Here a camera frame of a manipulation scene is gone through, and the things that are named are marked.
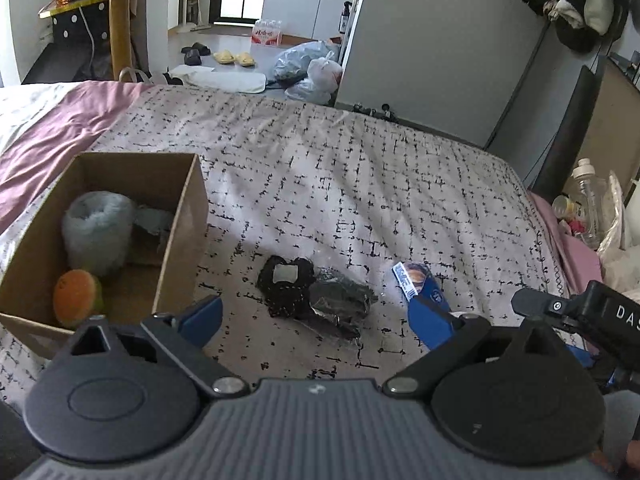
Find black flat panel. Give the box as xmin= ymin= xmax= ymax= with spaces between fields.
xmin=529 ymin=64 xmax=609 ymax=202

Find blue white plush toy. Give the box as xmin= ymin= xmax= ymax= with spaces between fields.
xmin=132 ymin=207 xmax=176 ymax=241

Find clear plastic bottle white cap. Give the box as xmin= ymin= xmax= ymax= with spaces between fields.
xmin=569 ymin=158 xmax=609 ymax=247

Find white duvet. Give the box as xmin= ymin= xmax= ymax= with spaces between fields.
xmin=0 ymin=84 xmax=77 ymax=157

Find orange green ball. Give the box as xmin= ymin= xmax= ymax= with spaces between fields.
xmin=53 ymin=269 xmax=105 ymax=330

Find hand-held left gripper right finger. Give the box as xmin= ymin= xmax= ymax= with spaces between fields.
xmin=382 ymin=297 xmax=588 ymax=401

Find hanging black white clothes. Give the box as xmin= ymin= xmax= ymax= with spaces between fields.
xmin=515 ymin=0 xmax=632 ymax=54

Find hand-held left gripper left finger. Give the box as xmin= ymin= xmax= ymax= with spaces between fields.
xmin=44 ymin=296 xmax=251 ymax=399

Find dark cloth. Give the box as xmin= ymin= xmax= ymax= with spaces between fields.
xmin=306 ymin=267 xmax=380 ymax=352

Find crumpled white plastic bag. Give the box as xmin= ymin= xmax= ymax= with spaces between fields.
xmin=596 ymin=170 xmax=640 ymax=283

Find pack of water bottles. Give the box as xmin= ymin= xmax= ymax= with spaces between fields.
xmin=249 ymin=18 xmax=285 ymax=46

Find brown cardboard box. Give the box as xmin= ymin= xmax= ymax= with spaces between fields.
xmin=0 ymin=152 xmax=210 ymax=361

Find white floor mat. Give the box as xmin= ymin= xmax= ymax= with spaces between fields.
xmin=167 ymin=66 xmax=268 ymax=94

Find grey plush toy pink heart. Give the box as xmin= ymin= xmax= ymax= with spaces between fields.
xmin=62 ymin=190 xmax=136 ymax=279

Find brown cardboard panel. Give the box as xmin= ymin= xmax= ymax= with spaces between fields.
xmin=564 ymin=57 xmax=640 ymax=202

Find blue snack packet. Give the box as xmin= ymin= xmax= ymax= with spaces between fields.
xmin=391 ymin=261 xmax=446 ymax=313

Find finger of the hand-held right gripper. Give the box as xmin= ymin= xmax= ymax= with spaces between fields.
xmin=566 ymin=341 xmax=602 ymax=362
xmin=511 ymin=287 xmax=574 ymax=322

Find round yellow-edged table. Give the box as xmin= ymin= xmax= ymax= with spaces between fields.
xmin=39 ymin=0 xmax=201 ymax=82

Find black dotted chair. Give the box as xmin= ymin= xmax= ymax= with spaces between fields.
xmin=22 ymin=2 xmax=117 ymax=84

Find small black floor gadgets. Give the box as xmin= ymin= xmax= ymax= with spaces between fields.
xmin=351 ymin=102 xmax=397 ymax=121

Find white kitchen cabinet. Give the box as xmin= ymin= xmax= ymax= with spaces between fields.
xmin=260 ymin=0 xmax=365 ymax=41

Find grey garbage bag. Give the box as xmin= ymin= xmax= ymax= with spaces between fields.
xmin=272 ymin=39 xmax=341 ymax=84

